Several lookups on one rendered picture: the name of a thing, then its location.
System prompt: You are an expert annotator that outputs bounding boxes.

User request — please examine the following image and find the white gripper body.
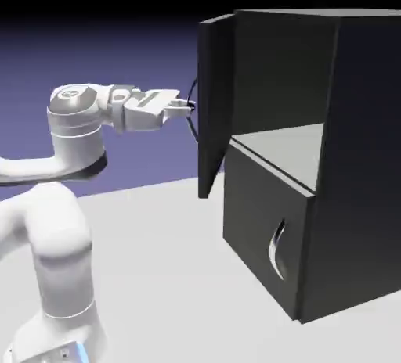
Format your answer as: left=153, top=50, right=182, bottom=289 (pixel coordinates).
left=122, top=88, right=182, bottom=131

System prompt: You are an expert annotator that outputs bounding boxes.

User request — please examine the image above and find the thin dark curved handle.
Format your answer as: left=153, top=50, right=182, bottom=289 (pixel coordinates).
left=186, top=77, right=200, bottom=144

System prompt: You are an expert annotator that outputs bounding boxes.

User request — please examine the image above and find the black cabinet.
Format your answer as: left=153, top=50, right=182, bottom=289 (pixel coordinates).
left=222, top=9, right=401, bottom=325

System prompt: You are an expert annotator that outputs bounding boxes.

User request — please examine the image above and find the black cabinet door with handle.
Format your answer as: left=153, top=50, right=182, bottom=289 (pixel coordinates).
left=222, top=144, right=309, bottom=321

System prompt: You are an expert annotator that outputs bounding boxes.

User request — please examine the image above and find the silver curved handle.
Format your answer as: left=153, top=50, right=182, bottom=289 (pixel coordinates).
left=268, top=218, right=287, bottom=281

